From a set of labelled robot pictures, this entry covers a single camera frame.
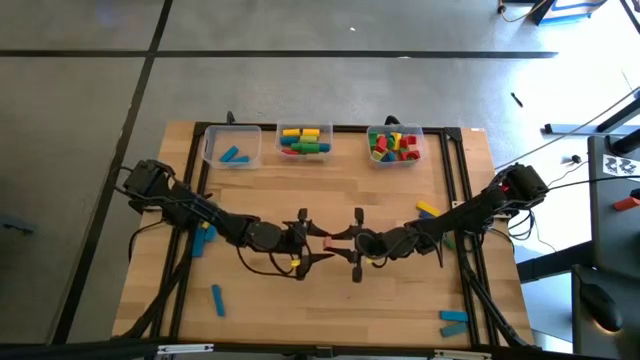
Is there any black aluminium table frame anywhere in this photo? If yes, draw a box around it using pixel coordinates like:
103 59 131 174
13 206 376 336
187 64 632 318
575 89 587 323
119 121 536 351

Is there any printed white paper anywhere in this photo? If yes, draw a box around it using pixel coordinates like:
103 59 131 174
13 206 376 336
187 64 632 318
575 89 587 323
602 153 640 177

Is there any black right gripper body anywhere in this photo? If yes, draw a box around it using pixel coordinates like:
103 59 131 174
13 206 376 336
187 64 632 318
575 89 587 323
350 208 383 284

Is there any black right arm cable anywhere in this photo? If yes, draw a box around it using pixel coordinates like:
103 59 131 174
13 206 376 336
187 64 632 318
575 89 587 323
507 207 539 244

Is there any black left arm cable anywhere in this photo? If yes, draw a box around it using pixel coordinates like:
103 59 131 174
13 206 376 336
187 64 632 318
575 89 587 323
234 244 301 279

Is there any black computer mouse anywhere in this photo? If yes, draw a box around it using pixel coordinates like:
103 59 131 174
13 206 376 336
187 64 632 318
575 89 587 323
579 282 626 334

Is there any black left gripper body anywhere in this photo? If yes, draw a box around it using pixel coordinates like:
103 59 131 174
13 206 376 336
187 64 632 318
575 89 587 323
278 208 310 282

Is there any clear plastic bin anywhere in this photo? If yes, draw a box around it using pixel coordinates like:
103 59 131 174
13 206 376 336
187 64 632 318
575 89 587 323
275 121 335 162
365 122 431 168
200 123 263 170

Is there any grey floor cable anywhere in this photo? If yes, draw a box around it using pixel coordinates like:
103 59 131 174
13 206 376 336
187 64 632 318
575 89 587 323
493 92 640 171

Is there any yellowish floor cable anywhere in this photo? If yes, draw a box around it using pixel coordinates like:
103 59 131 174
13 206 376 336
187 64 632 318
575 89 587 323
497 0 551 24

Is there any silver corner bracket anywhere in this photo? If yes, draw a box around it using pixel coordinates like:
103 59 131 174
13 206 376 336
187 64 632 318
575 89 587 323
433 349 494 360
157 343 215 355

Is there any teal wooden plank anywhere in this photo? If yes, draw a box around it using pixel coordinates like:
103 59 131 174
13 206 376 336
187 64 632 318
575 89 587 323
439 321 469 338

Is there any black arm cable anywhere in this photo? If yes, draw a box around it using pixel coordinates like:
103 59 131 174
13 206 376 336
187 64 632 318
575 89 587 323
234 244 301 279
507 207 539 244

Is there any black desk leg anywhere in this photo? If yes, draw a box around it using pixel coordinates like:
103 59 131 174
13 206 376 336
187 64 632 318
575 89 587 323
543 87 640 156

